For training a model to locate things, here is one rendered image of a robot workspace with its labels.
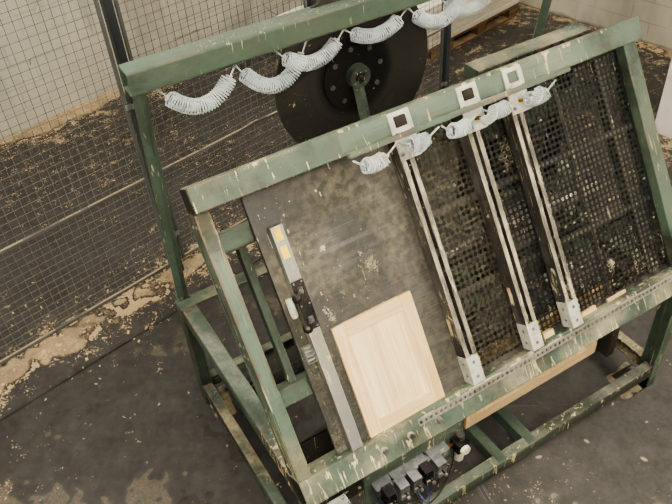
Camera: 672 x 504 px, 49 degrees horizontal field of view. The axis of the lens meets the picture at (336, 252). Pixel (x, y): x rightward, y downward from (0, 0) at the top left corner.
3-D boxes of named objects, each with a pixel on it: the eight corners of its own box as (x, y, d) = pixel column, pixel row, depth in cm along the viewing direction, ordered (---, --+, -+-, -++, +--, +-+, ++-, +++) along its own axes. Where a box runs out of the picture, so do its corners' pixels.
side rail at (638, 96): (660, 265, 366) (678, 266, 356) (605, 49, 343) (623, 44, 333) (671, 259, 368) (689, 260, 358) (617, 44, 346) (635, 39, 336)
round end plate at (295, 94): (290, 182, 334) (269, 14, 282) (284, 176, 338) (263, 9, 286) (431, 126, 363) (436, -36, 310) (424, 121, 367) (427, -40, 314)
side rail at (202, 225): (288, 474, 290) (298, 483, 280) (185, 214, 267) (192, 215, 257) (301, 466, 292) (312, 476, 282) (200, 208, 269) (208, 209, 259)
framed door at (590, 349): (462, 426, 372) (465, 429, 371) (469, 355, 336) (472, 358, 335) (591, 349, 404) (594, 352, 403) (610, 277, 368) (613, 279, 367)
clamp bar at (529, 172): (559, 328, 334) (598, 336, 312) (485, 74, 309) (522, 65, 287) (575, 319, 337) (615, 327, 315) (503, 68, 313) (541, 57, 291)
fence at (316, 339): (348, 448, 293) (352, 451, 290) (266, 228, 273) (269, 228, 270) (359, 442, 295) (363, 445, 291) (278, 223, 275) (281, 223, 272)
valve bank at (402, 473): (384, 535, 298) (383, 504, 282) (365, 508, 307) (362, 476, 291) (480, 474, 315) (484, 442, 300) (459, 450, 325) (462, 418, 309)
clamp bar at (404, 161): (461, 383, 313) (495, 397, 292) (373, 117, 289) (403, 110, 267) (479, 373, 317) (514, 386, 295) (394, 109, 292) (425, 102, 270)
